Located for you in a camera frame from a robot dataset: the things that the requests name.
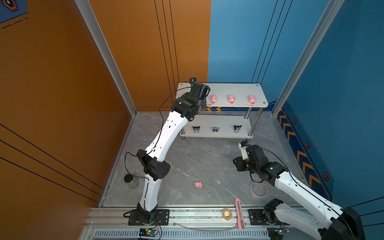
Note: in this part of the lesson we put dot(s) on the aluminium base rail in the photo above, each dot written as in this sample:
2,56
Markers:
183,223

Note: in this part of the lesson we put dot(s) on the right circuit board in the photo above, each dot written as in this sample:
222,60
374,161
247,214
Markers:
277,234

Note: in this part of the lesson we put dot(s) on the small metal cup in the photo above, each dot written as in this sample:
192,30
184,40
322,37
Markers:
131,181

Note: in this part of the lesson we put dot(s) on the pink pig toy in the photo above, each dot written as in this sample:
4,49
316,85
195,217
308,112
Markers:
252,100
231,99
198,185
213,99

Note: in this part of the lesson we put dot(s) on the small beige tape roll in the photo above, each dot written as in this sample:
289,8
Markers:
227,214

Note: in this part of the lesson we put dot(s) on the pink utility knife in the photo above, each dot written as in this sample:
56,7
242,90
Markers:
240,216

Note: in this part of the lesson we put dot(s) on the white two-tier shelf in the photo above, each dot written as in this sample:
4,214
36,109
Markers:
231,112

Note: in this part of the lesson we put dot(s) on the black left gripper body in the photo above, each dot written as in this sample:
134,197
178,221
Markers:
203,104

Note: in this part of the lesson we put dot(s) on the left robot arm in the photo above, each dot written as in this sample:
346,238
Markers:
183,110

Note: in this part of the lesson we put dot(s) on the aluminium corner post right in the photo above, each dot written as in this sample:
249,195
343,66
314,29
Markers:
315,39

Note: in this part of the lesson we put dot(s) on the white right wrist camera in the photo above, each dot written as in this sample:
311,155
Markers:
242,146

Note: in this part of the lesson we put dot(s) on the aluminium corner post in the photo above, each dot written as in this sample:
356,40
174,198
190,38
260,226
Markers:
315,39
101,42

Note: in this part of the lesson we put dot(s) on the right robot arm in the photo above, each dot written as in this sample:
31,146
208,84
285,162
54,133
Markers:
324,220

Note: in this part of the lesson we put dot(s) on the aluminium corner post left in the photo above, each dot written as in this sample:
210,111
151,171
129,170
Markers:
101,42

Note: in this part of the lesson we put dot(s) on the black purple figurine toy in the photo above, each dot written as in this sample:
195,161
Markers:
237,128

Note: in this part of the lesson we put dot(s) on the clear tape roll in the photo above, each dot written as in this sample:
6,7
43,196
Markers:
259,190

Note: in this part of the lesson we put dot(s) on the green circuit board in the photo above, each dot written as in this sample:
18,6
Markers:
148,233

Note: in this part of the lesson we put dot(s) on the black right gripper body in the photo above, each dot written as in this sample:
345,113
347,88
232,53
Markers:
246,165

